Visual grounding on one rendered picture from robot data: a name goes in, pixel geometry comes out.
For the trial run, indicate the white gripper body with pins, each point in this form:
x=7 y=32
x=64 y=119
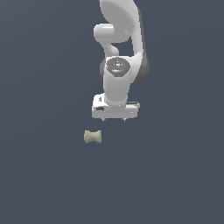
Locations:
x=115 y=111

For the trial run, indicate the beige spool-shaped object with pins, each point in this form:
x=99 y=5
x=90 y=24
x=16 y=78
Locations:
x=93 y=136

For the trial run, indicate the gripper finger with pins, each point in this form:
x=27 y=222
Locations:
x=103 y=119
x=124 y=119

